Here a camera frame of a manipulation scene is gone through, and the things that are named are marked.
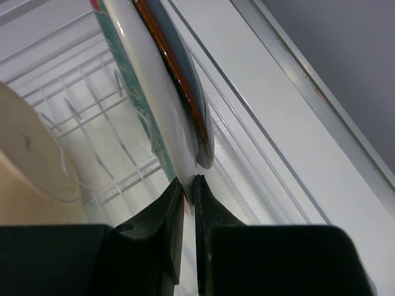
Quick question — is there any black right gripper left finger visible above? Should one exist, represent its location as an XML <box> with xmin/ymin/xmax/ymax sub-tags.
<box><xmin>1</xmin><ymin>180</ymin><xmax>184</xmax><ymax>295</ymax></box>

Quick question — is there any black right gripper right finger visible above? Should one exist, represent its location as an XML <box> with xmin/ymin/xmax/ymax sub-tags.
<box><xmin>194</xmin><ymin>175</ymin><xmax>373</xmax><ymax>295</ymax></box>

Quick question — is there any red plate teal flower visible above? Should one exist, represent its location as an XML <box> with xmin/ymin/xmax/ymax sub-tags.
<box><xmin>90</xmin><ymin>1</ymin><xmax>197</xmax><ymax>206</ymax></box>

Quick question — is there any yellow cream plate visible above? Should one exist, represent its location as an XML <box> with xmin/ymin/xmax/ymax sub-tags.
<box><xmin>1</xmin><ymin>84</ymin><xmax>86</xmax><ymax>226</ymax></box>

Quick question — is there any dark teal brown-rimmed plate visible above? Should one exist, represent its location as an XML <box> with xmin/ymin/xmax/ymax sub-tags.
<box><xmin>132</xmin><ymin>1</ymin><xmax>215</xmax><ymax>170</ymax></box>

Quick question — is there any white wire dish rack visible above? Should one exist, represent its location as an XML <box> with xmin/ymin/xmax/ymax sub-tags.
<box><xmin>0</xmin><ymin>0</ymin><xmax>334</xmax><ymax>296</ymax></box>

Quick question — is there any aluminium table edge rail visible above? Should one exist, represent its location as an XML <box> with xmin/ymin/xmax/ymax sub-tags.
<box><xmin>233</xmin><ymin>1</ymin><xmax>394</xmax><ymax>187</ymax></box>

